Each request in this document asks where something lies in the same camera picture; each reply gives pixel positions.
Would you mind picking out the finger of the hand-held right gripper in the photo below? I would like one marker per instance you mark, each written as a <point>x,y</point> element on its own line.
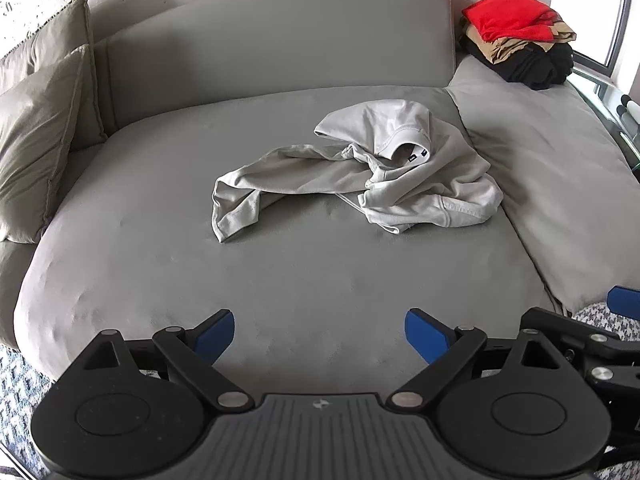
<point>625,302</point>
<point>575,327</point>

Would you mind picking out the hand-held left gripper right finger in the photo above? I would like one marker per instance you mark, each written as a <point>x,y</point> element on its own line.
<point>425,334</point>

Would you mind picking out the red folded garment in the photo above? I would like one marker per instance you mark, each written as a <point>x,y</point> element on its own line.
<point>505,15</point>

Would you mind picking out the grey sofa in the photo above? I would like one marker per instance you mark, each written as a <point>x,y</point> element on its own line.
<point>300,280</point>

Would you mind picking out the white cylindrical object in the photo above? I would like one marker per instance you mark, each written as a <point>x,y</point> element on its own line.
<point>631,105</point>

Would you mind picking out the glass side table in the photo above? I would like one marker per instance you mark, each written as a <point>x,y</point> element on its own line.
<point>600,97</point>

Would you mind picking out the grey sofa seat cushion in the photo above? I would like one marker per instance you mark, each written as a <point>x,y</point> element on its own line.
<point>540,160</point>

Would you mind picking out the white t-shirt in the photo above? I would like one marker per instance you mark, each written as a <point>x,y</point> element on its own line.
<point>440,180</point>

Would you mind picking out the window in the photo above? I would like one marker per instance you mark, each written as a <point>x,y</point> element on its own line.
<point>590,20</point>

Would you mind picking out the black folded garment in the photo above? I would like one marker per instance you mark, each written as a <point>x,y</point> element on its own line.
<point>535,69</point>

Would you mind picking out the houndstooth patterned rug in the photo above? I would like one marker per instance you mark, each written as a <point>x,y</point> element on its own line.
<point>20,400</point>

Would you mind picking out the large beige pillow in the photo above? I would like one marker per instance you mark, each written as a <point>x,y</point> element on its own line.
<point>35,150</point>

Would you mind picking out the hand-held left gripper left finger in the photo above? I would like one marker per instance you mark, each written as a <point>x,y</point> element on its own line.
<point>217,336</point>

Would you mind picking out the tan folded garment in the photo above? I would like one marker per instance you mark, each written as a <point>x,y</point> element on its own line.
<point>500,51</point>

